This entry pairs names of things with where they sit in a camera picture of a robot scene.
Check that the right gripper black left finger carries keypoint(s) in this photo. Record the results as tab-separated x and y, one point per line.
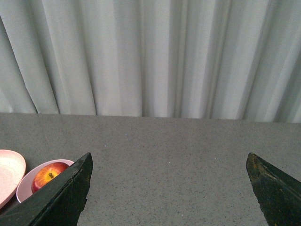
58	203

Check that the red yellow apple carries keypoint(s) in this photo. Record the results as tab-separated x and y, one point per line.
46	174

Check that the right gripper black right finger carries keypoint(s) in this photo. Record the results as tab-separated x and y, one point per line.
278	194

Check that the pink plate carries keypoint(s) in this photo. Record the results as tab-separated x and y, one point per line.
12	171

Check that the pink bowl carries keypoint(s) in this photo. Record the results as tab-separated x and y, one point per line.
24	190

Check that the white curtain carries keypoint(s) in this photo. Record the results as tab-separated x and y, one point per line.
218	59

